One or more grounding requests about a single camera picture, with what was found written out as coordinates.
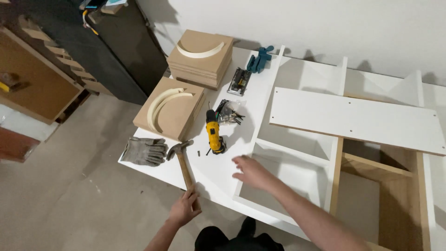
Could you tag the person's right hand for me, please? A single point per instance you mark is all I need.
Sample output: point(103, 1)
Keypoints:
point(256, 172)

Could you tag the person's left hand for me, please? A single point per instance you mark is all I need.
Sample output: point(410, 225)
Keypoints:
point(181, 208)

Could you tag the person's right fingers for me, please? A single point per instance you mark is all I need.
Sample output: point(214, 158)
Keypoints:
point(242, 167)

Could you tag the white cabinet carcass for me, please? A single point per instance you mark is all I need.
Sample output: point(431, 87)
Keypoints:
point(223, 167)

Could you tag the pile of black screws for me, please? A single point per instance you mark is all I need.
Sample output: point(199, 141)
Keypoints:
point(237, 117)

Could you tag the clear plastic screw bag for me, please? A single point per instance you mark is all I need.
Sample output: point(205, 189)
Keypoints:
point(224, 108)

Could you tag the person's black clothing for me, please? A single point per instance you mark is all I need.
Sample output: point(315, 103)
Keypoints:
point(226, 240)

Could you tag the low stack of brown boards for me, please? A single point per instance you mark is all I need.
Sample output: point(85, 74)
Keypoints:
point(176, 111)

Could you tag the long curved cream strip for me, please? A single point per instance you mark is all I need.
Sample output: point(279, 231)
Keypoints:
point(155, 104)
point(161, 109)

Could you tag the pair of grey work gloves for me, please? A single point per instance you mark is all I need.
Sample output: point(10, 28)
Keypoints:
point(143, 151)

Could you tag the teal plastic clamp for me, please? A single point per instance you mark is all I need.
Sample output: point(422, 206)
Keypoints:
point(258, 61)

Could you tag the tall stack of brown boards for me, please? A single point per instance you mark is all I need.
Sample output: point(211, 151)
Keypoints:
point(200, 66)

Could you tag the short curved cream strip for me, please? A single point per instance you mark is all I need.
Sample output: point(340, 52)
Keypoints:
point(200, 54)

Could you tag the loose white panel with holes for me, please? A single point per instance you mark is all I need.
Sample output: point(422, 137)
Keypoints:
point(355, 120)

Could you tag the black cabinet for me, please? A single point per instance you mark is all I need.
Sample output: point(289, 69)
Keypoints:
point(115, 52)

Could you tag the reddish brown board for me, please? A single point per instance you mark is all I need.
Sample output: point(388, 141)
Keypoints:
point(15, 144)

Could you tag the brown wooden slatted frame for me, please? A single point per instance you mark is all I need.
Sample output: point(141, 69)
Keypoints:
point(38, 80)

